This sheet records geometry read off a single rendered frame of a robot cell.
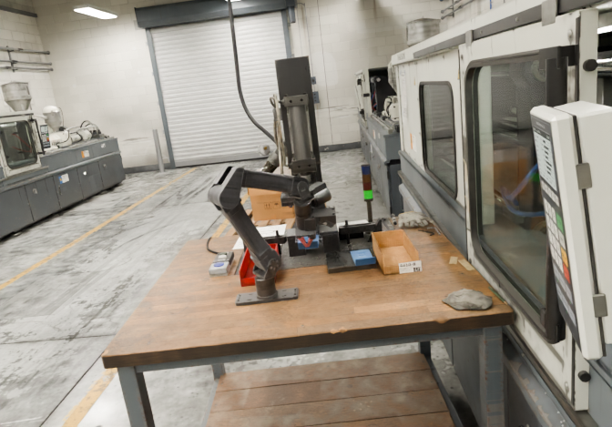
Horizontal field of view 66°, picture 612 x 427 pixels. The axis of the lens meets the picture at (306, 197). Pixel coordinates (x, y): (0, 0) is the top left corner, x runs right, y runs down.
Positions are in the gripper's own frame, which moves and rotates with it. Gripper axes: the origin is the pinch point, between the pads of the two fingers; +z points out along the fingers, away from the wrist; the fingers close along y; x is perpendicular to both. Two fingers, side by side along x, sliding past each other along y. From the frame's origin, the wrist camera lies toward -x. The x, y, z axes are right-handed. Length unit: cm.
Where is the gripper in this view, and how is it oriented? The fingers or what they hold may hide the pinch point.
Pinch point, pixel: (307, 244)
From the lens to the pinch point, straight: 164.6
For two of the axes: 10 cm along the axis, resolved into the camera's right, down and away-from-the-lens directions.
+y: -0.1, -6.1, 7.9
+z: 0.8, 7.9, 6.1
